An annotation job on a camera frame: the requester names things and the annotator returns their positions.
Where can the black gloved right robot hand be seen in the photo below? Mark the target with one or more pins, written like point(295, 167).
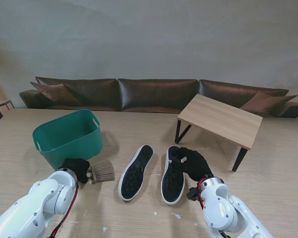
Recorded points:
point(195, 163)

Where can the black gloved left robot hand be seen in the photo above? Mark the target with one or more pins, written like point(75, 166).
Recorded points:
point(77, 168)

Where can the yellow canvas sneaker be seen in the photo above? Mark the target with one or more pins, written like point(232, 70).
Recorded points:
point(172, 186)
point(134, 178)

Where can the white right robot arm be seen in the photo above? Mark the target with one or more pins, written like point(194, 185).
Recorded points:
point(226, 205)

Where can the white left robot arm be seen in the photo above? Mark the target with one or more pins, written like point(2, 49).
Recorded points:
point(34, 205)

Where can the green plastic basket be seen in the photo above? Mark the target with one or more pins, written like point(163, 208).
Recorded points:
point(64, 134)

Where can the small wooden stand black legs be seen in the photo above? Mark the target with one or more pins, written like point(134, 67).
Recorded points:
point(218, 119)

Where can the brown sofa cushion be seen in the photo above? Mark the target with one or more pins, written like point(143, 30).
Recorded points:
point(54, 93)
point(268, 104)

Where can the brown leather sofa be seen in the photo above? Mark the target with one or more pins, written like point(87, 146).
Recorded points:
point(151, 94)

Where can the small wooden side table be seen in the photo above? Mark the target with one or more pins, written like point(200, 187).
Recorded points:
point(3, 102)

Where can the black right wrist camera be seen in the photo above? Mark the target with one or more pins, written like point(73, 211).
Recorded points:
point(193, 193)

